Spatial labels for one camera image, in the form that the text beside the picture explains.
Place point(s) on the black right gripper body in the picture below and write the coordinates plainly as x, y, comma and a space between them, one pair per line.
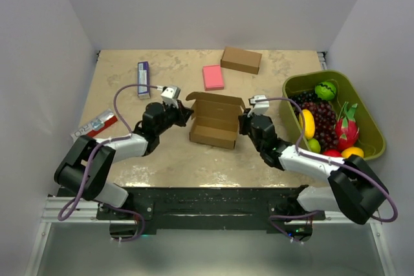
244, 127

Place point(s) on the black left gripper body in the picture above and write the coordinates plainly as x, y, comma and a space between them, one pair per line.
173, 116

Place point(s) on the brown cardboard box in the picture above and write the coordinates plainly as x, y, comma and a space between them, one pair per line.
215, 119
241, 60

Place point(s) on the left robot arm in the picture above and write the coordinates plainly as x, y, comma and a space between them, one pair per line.
85, 168

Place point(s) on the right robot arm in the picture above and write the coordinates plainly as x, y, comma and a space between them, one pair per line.
353, 188

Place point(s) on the purple toothpaste box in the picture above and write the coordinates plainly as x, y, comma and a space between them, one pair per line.
143, 90

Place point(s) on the red white toothpaste box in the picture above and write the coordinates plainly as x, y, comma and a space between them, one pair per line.
95, 126

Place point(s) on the closed brown cardboard box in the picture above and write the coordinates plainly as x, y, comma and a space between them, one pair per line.
241, 60

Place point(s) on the dark blue toy grapes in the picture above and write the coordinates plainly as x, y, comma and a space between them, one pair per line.
305, 99

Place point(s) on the green toy lime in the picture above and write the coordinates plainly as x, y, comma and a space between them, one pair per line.
314, 145

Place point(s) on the pink sticky note pad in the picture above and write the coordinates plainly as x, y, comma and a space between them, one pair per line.
212, 78

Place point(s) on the red purple toy grapes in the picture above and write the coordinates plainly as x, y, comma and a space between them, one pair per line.
325, 121

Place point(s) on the red toy apple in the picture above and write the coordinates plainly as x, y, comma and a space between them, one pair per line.
332, 153

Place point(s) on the green toy melon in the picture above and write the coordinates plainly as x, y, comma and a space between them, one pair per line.
325, 90

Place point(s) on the pink toy dragon fruit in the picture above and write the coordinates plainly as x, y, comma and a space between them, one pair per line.
346, 128

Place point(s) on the orange yellow toy fruit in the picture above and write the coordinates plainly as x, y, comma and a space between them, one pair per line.
352, 151

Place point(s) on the olive green plastic bin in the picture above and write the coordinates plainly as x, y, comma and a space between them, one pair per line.
371, 139

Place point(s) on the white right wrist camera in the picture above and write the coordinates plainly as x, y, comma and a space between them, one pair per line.
259, 104

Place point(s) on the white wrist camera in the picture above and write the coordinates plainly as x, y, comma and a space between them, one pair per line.
170, 95
259, 104

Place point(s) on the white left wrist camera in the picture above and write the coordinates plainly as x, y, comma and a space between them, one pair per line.
170, 95

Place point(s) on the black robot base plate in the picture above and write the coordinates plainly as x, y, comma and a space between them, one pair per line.
203, 208

